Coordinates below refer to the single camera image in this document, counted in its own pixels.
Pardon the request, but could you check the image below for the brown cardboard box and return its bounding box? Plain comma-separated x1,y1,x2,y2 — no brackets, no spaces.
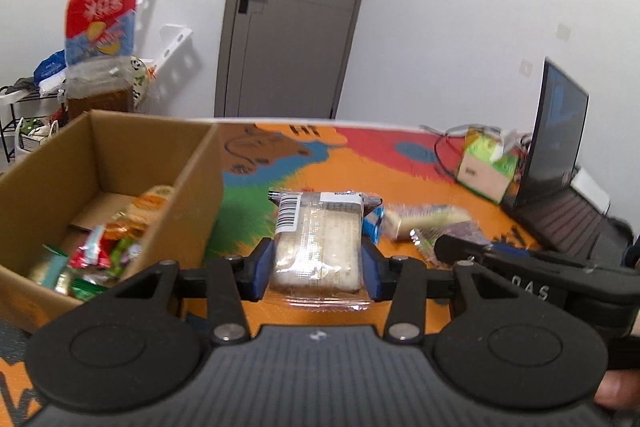
0,109,224,334

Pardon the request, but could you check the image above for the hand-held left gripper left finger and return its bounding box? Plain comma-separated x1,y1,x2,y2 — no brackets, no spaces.
85,238,276,345

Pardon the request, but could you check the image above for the black laptop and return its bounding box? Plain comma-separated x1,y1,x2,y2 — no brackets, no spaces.
500,58,636,265

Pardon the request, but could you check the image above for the grey room door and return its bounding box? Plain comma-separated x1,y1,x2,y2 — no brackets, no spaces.
214,0,382,118

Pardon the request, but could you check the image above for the black shoe rack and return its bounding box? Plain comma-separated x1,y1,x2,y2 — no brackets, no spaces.
0,84,66,165

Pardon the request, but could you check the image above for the large red-label drink bottle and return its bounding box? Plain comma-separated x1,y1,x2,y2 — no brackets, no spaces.
64,0,138,114

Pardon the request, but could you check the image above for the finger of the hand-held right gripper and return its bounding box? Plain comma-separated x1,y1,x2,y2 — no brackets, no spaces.
434,234,532,269

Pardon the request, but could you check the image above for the red snack packet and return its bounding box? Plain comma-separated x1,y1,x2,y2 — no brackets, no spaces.
70,227,113,269

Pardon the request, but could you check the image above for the blue and white snack packet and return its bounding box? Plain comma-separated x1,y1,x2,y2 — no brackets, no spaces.
362,206,386,243

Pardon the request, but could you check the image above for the white sandwich biscuit packet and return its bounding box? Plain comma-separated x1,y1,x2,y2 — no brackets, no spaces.
268,189,383,312

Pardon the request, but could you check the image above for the teal snack packet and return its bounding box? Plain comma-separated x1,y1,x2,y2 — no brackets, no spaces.
27,244,71,288

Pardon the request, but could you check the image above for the blue plastic bag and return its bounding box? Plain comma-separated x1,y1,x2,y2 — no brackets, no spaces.
32,51,67,90

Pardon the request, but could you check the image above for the orange rice cracker packet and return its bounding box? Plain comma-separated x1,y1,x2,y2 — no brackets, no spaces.
112,186,176,233

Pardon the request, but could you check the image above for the white shopping bag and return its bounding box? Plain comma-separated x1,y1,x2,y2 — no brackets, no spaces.
15,119,60,152

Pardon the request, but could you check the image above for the long bread packet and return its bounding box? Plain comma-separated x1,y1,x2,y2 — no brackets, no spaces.
382,203,473,242

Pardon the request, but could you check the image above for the green tissue box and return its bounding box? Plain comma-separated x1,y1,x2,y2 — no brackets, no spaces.
457,127,521,202

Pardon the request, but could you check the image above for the person's right hand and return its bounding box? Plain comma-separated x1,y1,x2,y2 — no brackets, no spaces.
594,368,640,414

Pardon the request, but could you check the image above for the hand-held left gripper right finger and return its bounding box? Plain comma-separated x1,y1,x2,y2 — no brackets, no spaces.
361,238,568,344

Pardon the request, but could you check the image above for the black cable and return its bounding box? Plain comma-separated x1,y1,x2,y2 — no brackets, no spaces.
419,124,501,182

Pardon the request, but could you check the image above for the purple snack packet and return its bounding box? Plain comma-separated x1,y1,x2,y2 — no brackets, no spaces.
410,224,493,265

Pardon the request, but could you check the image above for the light green snack packet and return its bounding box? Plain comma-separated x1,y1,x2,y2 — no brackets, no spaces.
107,237,143,280

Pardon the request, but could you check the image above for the dark green pyramid packet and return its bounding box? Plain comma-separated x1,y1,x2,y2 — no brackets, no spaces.
55,272,108,303

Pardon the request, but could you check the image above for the white adapter box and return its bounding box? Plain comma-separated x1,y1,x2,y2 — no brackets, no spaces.
570,169,611,212

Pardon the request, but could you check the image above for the panda print cushion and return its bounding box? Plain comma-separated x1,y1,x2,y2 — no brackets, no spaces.
129,56,151,108

